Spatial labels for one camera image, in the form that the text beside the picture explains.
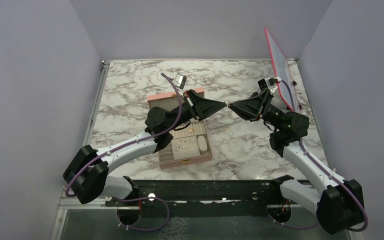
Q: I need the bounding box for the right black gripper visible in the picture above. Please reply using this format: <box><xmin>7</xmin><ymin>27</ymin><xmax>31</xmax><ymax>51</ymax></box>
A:
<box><xmin>228</xmin><ymin>88</ymin><xmax>285</xmax><ymax>132</ymax></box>

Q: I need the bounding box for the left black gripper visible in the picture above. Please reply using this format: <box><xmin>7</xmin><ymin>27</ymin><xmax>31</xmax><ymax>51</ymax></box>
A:
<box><xmin>165</xmin><ymin>89</ymin><xmax>227</xmax><ymax>132</ymax></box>

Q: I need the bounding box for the pink jewelry box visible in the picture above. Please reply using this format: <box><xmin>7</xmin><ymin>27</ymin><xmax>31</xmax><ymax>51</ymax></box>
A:
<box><xmin>146</xmin><ymin>91</ymin><xmax>213</xmax><ymax>170</ymax></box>

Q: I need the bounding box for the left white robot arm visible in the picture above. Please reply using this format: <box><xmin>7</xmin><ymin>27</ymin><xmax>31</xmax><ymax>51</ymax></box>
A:
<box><xmin>62</xmin><ymin>89</ymin><xmax>227</xmax><ymax>206</ymax></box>

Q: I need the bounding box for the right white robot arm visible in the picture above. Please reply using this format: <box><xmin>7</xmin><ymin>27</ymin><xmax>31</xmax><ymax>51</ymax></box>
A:
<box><xmin>228</xmin><ymin>88</ymin><xmax>369</xmax><ymax>234</ymax></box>

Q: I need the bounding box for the beige watch pillow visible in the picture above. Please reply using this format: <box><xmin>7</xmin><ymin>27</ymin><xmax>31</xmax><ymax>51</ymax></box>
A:
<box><xmin>197</xmin><ymin>135</ymin><xmax>209</xmax><ymax>155</ymax></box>

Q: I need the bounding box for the black metal base rail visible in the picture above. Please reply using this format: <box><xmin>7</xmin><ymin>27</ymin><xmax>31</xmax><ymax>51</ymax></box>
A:
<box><xmin>71</xmin><ymin>177</ymin><xmax>312</xmax><ymax>220</ymax></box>

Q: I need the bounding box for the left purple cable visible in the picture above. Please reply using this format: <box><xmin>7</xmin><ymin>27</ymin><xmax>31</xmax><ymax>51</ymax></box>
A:
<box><xmin>64</xmin><ymin>72</ymin><xmax>185</xmax><ymax>232</ymax></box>

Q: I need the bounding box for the purple cable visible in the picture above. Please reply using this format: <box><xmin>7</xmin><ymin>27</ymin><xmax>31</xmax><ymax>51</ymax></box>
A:
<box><xmin>64</xmin><ymin>72</ymin><xmax>185</xmax><ymax>232</ymax></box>
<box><xmin>268</xmin><ymin>76</ymin><xmax>369</xmax><ymax>232</ymax></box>

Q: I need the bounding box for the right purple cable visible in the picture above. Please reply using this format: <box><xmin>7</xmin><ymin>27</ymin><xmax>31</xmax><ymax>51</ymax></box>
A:
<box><xmin>268</xmin><ymin>76</ymin><xmax>369</xmax><ymax>232</ymax></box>

